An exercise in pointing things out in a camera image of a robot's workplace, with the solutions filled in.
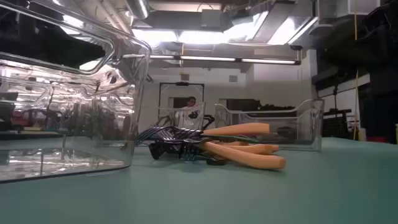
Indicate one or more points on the silver fork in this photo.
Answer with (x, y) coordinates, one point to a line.
(242, 128)

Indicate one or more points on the clear plastic bin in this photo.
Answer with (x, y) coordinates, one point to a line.
(311, 124)
(168, 118)
(93, 124)

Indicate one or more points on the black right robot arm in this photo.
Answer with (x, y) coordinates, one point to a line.
(373, 40)

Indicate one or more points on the person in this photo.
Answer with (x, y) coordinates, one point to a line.
(191, 102)

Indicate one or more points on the long ceiling light bar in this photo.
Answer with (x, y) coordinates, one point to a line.
(208, 58)

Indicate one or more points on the gray ceiling box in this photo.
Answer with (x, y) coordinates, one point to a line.
(211, 19)

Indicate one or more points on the green table mat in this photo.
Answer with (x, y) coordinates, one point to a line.
(280, 193)

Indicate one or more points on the black tripod equipment stand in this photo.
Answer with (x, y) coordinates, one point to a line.
(337, 124)

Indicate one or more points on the red box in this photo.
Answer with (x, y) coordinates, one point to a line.
(377, 139)

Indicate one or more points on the silver ventilation duct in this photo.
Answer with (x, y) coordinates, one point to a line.
(138, 7)

